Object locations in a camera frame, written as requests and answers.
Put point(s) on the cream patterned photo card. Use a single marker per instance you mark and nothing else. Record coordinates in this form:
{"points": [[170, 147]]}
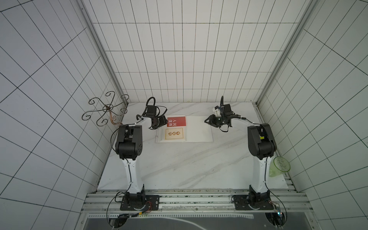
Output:
{"points": [[174, 133]]}

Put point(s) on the red photo card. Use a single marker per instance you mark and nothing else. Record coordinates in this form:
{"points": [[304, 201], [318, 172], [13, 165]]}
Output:
{"points": [[176, 121]]}

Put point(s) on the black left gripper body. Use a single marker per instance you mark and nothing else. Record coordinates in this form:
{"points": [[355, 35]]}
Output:
{"points": [[159, 121]]}

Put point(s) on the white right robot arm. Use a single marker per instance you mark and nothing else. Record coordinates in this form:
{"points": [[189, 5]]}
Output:
{"points": [[261, 144]]}

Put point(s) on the clear green glass cup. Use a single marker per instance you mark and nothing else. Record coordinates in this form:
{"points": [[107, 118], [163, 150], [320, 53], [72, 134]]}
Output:
{"points": [[278, 166]]}

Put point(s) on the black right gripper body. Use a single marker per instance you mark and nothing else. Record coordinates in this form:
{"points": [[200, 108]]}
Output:
{"points": [[212, 120]]}

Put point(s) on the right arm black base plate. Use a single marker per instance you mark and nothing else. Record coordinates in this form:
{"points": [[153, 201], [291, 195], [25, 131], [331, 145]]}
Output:
{"points": [[254, 203]]}

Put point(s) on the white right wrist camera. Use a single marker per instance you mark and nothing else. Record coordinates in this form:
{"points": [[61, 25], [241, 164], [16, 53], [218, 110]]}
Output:
{"points": [[218, 111]]}

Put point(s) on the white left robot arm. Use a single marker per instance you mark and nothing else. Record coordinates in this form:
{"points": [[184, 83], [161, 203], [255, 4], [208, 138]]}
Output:
{"points": [[129, 146]]}

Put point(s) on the aluminium mounting rail frame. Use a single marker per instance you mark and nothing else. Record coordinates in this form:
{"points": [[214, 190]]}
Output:
{"points": [[196, 203]]}

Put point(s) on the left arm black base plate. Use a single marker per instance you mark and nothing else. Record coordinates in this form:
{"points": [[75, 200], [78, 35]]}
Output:
{"points": [[140, 203]]}

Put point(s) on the white photo album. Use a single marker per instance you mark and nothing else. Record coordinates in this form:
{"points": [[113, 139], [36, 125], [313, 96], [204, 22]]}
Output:
{"points": [[196, 130]]}

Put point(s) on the copper wire jewelry stand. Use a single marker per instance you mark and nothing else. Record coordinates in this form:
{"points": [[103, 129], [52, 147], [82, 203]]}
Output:
{"points": [[108, 112]]}

